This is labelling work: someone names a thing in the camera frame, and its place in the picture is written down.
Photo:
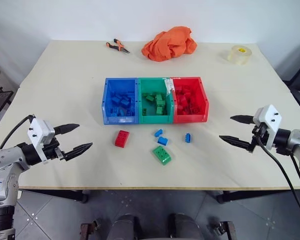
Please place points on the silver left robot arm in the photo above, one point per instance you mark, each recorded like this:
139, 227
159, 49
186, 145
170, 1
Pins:
5, 160

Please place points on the black table leg frame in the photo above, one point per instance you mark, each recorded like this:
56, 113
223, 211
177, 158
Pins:
252, 196
65, 195

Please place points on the large green toy block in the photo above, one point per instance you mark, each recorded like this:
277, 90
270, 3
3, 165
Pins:
162, 155

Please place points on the red plastic bin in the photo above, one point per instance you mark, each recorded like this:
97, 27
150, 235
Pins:
190, 118

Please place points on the grey tape strip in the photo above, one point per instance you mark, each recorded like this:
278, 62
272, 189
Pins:
169, 86

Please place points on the blue plastic bin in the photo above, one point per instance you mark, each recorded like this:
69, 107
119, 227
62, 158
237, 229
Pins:
120, 120

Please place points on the black metal rack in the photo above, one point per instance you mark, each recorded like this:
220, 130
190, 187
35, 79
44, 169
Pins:
0, 100

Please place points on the large red toy block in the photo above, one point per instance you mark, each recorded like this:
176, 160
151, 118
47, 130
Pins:
122, 138

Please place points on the clear tape roll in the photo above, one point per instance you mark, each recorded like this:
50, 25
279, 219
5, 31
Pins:
237, 55

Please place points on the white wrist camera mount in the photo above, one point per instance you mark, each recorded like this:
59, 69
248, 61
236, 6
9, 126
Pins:
270, 117
38, 130

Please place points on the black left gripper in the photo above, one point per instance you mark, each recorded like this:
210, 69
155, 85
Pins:
52, 150

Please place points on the crumpled orange cloth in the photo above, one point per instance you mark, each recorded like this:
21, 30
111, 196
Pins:
168, 46

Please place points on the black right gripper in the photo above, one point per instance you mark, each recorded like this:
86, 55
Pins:
259, 137

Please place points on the small blue toy block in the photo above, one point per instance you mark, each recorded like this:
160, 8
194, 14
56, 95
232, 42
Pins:
188, 138
163, 141
158, 133

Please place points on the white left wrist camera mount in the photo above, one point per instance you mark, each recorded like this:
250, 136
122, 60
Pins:
38, 130

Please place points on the dark rounded shape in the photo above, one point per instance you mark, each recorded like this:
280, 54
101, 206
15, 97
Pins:
185, 227
123, 227

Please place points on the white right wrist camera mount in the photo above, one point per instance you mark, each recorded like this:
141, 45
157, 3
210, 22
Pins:
270, 117

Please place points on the green plastic bin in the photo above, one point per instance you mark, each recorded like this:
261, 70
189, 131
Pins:
152, 119

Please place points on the rusty metal bracket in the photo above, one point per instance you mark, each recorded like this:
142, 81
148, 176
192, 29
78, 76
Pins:
88, 231
223, 230

